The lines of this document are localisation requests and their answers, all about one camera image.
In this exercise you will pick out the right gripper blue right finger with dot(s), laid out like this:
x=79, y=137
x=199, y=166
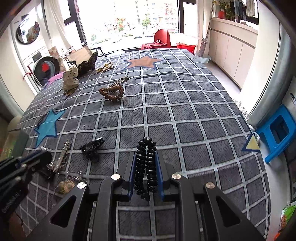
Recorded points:
x=164, y=171

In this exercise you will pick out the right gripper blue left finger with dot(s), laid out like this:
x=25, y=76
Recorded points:
x=127, y=172

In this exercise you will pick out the round gold keychain charm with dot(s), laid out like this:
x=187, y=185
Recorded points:
x=70, y=181

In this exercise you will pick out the silver beaded hair pin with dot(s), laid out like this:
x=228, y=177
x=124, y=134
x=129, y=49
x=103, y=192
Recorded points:
x=51, y=169

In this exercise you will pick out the black hair claw clip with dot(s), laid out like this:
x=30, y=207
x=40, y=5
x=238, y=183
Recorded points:
x=90, y=150

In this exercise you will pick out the grey checked bed cover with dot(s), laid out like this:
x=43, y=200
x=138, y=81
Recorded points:
x=170, y=97

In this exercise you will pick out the silver metal hair clip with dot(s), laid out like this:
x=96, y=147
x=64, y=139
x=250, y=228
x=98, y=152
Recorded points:
x=120, y=81

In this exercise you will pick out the white washing machine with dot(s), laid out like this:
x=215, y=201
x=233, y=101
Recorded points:
x=39, y=67

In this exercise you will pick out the gold hair clip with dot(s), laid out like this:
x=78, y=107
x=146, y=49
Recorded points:
x=106, y=67

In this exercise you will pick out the blue plastic stool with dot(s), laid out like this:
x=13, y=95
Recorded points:
x=277, y=132

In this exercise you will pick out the dark patterned bow scrunchie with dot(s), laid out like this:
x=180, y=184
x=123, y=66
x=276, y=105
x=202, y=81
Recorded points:
x=88, y=65

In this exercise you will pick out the folding camp chair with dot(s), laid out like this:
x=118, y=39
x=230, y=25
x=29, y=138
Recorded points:
x=74, y=57

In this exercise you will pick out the red plastic bin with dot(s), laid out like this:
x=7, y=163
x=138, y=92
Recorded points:
x=190, y=48

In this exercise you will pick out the red plastic chair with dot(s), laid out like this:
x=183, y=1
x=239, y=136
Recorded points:
x=161, y=40

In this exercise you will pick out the white dryer with round door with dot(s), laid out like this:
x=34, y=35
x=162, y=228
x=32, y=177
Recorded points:
x=29, y=32

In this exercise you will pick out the beige sideboard cabinet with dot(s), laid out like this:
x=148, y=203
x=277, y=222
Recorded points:
x=232, y=46

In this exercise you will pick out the red flower vase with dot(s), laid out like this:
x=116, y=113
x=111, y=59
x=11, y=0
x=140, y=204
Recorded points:
x=222, y=14

